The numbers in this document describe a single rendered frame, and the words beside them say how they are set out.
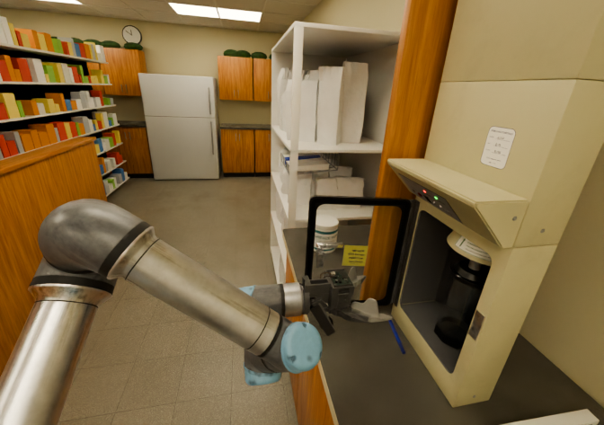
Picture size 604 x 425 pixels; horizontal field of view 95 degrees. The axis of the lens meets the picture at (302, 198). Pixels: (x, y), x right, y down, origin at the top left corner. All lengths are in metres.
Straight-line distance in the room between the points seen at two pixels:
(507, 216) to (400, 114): 0.40
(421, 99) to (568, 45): 0.35
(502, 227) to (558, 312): 0.62
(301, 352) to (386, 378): 0.47
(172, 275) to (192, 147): 5.00
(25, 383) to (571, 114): 0.90
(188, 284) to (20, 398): 0.25
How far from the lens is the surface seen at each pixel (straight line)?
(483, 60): 0.76
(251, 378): 0.65
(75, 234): 0.50
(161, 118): 5.44
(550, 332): 1.25
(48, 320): 0.59
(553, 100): 0.64
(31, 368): 0.59
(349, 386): 0.91
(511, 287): 0.74
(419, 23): 0.88
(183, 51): 6.03
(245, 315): 0.49
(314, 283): 0.67
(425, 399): 0.95
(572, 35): 0.65
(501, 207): 0.60
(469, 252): 0.79
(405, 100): 0.86
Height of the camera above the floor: 1.67
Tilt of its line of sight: 21 degrees down
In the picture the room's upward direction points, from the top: 3 degrees clockwise
